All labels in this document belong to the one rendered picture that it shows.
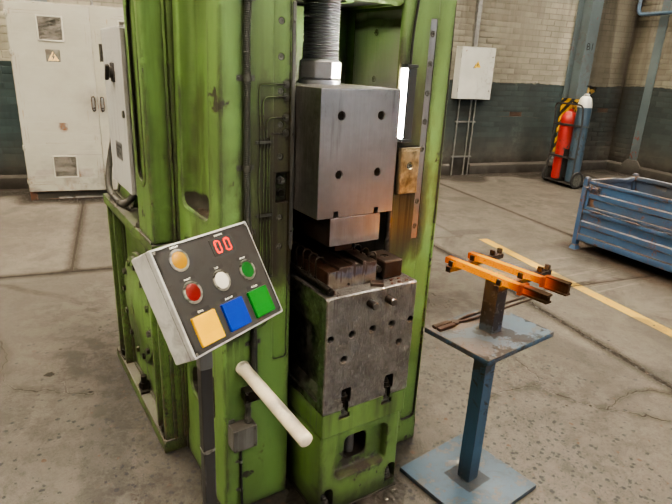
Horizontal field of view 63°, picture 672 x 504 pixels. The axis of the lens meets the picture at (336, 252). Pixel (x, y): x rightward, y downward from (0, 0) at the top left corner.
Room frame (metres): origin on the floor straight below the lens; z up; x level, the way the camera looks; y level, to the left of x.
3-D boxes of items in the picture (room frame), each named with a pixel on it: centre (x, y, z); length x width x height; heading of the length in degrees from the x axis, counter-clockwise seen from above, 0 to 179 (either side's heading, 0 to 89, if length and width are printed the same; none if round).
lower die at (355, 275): (1.90, 0.06, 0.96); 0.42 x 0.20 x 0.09; 33
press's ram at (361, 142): (1.93, 0.02, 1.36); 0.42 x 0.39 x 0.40; 33
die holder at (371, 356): (1.94, 0.02, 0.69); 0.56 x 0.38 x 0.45; 33
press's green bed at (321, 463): (1.94, 0.02, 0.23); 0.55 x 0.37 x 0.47; 33
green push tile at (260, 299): (1.37, 0.20, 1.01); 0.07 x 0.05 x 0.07; 148
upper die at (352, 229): (1.90, 0.06, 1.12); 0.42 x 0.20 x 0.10; 33
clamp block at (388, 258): (1.88, -0.18, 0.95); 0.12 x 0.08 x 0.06; 33
